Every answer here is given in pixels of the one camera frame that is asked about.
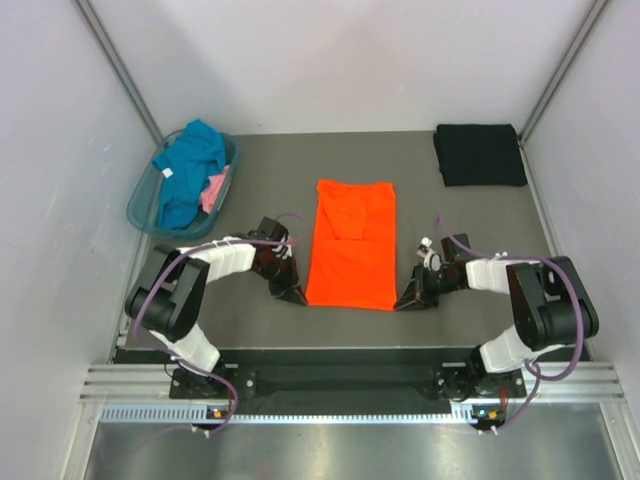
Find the teal t shirt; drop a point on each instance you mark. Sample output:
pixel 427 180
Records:
pixel 196 154

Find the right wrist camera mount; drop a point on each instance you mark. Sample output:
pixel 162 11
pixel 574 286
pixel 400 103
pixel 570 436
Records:
pixel 431 260

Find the folded black t shirt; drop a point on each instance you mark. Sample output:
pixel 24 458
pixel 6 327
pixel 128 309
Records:
pixel 479 155

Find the aluminium frame rail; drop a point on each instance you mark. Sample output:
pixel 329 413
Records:
pixel 126 383

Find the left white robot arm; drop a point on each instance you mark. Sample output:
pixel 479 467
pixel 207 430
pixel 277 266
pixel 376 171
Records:
pixel 167 295

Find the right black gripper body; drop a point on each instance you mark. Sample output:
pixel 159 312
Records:
pixel 436 283

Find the translucent blue plastic bin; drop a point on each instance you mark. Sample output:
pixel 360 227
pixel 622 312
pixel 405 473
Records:
pixel 143 205

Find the pink cloth in bin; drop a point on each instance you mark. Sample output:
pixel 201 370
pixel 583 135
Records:
pixel 210 193

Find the orange t shirt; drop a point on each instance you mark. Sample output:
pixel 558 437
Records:
pixel 353 254

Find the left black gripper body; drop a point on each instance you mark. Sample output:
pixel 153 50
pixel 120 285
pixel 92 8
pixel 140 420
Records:
pixel 280 273

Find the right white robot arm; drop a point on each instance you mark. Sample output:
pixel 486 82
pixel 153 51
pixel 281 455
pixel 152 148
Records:
pixel 550 305

